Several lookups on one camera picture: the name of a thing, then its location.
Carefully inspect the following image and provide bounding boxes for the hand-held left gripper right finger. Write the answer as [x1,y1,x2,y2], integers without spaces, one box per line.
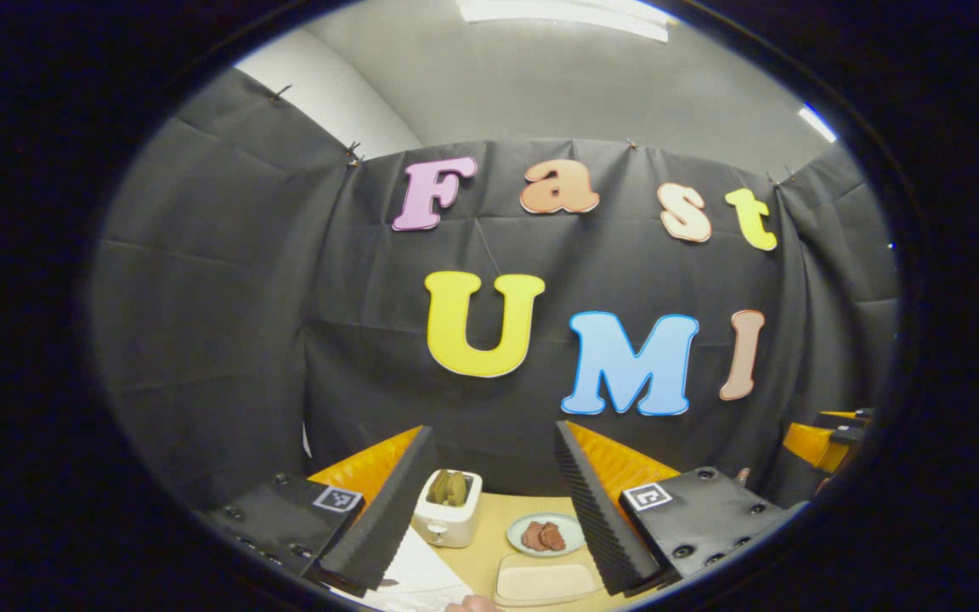
[554,418,799,596]

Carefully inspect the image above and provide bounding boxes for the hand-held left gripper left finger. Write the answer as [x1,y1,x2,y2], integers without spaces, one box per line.
[192,424,438,595]

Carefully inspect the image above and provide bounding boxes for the white chopstick holder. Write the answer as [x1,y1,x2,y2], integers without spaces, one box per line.
[412,468,484,550]

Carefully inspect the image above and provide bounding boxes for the white rice cooker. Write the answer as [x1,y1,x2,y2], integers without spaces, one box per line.
[367,526,476,612]

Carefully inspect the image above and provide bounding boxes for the rectangular dish of rice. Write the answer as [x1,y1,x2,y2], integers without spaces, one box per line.
[493,552,606,608]

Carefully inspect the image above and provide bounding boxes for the pale round plate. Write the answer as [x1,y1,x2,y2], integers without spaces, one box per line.
[506,511,586,558]

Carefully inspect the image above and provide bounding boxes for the black backdrop cloth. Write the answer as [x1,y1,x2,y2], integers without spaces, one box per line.
[90,68,903,511]

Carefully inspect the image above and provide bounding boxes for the small ceiling light panel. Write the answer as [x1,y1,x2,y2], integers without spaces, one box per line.
[797,103,840,144]

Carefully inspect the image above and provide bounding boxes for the large ceiling light panel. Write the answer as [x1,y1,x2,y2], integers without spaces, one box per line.
[455,0,671,43]

